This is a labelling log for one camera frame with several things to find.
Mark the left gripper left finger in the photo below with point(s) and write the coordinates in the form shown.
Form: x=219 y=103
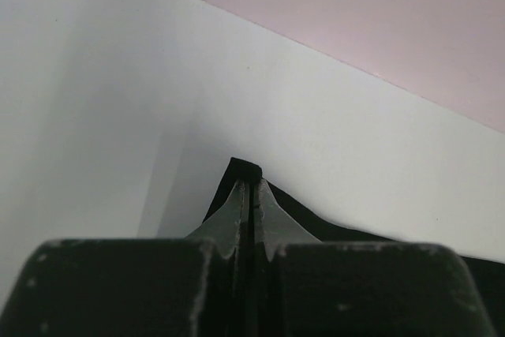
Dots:
x=136 y=287

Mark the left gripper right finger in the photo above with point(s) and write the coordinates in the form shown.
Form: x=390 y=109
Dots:
x=314 y=288

